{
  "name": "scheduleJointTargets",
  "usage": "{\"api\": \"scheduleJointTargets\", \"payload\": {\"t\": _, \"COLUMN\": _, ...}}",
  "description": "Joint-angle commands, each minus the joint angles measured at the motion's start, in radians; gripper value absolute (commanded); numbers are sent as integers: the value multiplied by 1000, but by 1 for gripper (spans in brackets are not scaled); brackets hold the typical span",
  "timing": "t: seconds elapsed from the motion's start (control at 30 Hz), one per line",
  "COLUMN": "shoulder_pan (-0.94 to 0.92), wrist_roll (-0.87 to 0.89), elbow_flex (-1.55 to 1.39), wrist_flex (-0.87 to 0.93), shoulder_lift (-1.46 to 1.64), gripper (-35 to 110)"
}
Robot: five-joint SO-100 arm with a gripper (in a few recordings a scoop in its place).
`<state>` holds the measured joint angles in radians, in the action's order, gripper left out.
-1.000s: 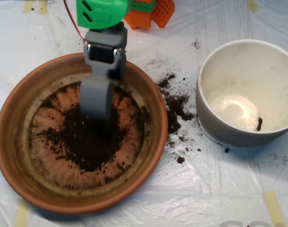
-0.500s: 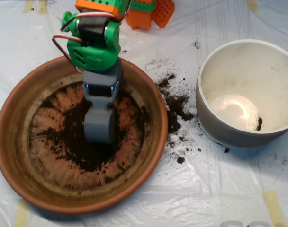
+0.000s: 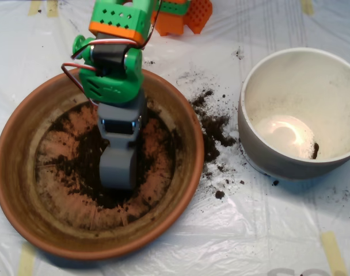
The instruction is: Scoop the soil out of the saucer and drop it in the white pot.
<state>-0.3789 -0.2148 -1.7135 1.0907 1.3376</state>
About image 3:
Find terracotta plant saucer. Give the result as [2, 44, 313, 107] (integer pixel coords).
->
[0, 67, 205, 261]

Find spilled soil pile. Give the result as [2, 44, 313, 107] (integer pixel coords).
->
[191, 89, 238, 173]

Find white ceramic pot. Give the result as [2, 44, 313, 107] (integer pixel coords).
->
[237, 47, 350, 181]

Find clear plastic cover sheet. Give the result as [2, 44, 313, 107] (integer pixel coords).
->
[0, 0, 350, 276]

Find beige masking tape strip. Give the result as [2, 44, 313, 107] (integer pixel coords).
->
[28, 0, 41, 16]
[18, 244, 36, 276]
[47, 0, 59, 17]
[321, 231, 348, 276]
[300, 0, 314, 15]

